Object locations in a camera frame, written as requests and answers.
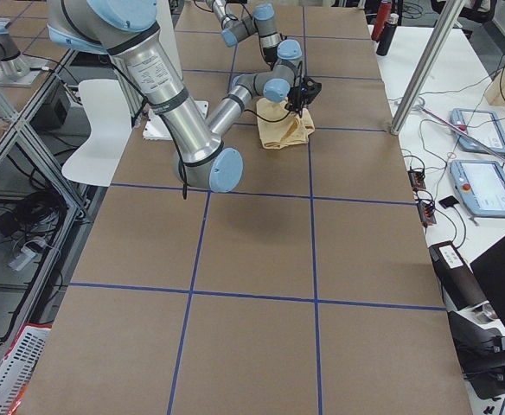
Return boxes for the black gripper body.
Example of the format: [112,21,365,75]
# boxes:
[285,76,322,111]
[261,46,278,69]

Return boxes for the beige long-sleeve printed shirt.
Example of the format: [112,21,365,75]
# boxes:
[256,98,316,150]

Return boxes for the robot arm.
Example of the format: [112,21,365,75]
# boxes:
[206,0,284,69]
[48,0,322,193]

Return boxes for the black water bottle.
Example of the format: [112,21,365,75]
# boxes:
[376,13,399,56]

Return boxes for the red water bottle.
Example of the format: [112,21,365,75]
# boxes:
[371,0,393,42]

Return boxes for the white plastic chair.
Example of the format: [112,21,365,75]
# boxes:
[61,79,136,187]

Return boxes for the brown paper table cover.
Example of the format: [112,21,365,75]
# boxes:
[19,6,471,414]

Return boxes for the far blue teach pendant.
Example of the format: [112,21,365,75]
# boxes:
[451,108,505,156]

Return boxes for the blue teach pendant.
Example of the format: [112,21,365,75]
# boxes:
[450,160,505,218]
[451,108,505,156]

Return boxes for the near blue teach pendant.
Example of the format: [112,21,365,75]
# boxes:
[450,160,505,218]

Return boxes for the reacher grabber stick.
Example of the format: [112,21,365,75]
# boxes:
[412,99,505,170]

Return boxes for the white red plastic basket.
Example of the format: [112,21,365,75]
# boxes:
[0,323,52,415]

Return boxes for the grey aluminium frame post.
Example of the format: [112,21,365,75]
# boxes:
[389,0,463,136]

